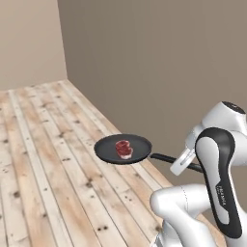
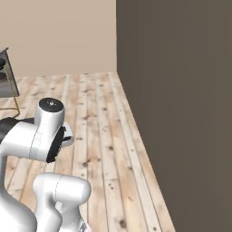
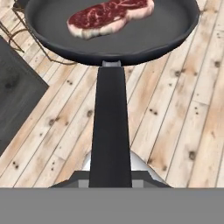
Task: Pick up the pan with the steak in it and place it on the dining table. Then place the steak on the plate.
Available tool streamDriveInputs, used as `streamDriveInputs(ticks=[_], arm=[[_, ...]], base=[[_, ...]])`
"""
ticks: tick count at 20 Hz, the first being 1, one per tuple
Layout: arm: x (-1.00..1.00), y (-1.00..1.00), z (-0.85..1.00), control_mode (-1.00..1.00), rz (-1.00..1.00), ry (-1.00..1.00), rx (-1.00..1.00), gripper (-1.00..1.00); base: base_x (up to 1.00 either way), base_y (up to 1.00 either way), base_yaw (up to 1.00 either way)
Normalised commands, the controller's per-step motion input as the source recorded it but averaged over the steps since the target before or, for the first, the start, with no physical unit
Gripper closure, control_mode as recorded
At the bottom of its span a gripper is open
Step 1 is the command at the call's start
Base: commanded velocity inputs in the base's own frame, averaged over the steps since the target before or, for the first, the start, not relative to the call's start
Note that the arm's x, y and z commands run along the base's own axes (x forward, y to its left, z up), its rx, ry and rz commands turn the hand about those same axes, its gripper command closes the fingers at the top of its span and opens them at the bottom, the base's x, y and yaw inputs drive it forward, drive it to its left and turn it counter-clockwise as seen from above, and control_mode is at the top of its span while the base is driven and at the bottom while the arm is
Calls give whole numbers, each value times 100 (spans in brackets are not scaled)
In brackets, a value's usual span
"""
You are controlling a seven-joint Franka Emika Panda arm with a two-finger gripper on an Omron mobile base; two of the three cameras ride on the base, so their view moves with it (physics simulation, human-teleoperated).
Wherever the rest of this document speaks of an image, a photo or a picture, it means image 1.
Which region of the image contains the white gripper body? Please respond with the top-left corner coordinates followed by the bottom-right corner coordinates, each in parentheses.
top-left (169, 147), bottom-right (197, 177)

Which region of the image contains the red raw steak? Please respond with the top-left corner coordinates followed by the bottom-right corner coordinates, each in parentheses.
top-left (115, 139), bottom-right (134, 160)

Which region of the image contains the black frying pan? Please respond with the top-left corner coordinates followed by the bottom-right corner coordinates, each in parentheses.
top-left (94, 133), bottom-right (204, 174)

